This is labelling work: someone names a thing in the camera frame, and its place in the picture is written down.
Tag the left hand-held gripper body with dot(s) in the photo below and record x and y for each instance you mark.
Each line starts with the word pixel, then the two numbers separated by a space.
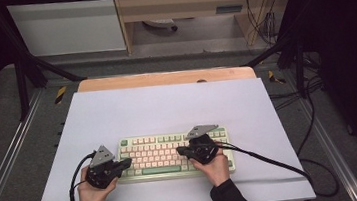
pixel 102 174

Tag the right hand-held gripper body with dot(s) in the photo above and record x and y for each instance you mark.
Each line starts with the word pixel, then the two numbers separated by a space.
pixel 203 148

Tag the green and pink keyboard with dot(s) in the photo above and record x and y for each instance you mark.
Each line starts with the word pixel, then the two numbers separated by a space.
pixel 155 156

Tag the person's left hand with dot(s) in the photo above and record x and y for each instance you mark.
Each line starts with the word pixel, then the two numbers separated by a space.
pixel 92 196

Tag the person's right hand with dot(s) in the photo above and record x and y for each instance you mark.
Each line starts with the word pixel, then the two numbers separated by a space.
pixel 217 171

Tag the white board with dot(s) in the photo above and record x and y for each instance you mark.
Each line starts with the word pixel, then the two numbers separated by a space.
pixel 167 108

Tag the wooden table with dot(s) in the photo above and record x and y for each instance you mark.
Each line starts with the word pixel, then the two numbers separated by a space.
pixel 164 79

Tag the yellow black tape strip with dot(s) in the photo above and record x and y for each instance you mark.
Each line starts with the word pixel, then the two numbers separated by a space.
pixel 60 95
pixel 276 78

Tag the black metal stand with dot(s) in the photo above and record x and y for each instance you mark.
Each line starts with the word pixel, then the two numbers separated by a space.
pixel 297 57
pixel 22 80

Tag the white chair base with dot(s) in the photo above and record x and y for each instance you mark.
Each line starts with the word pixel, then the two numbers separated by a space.
pixel 160 23

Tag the light wooden desk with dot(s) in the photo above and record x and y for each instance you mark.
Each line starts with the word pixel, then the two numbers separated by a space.
pixel 170 7

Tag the white cabinet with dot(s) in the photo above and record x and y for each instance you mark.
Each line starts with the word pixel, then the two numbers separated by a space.
pixel 65 28

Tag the aluminium rail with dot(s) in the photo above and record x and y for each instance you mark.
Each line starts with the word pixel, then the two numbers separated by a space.
pixel 332 144
pixel 8 162

